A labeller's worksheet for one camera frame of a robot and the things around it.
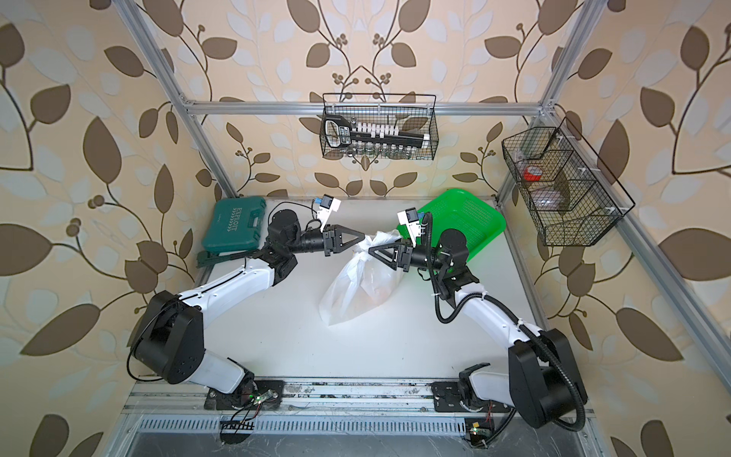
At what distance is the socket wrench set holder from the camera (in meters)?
0.82

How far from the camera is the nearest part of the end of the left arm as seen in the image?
67 centimetres

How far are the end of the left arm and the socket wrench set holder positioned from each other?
12.1 inches
